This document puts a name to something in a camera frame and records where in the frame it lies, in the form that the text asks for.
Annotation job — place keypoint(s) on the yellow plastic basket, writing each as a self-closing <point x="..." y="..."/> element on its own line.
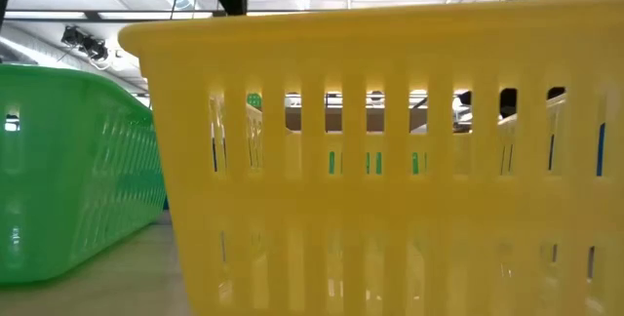
<point x="390" y="48"/>

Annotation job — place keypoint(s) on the green plastic basket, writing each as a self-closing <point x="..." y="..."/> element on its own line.
<point x="58" y="160"/>

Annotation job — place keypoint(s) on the black ceiling spotlight cluster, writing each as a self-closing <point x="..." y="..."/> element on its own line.
<point x="92" y="49"/>

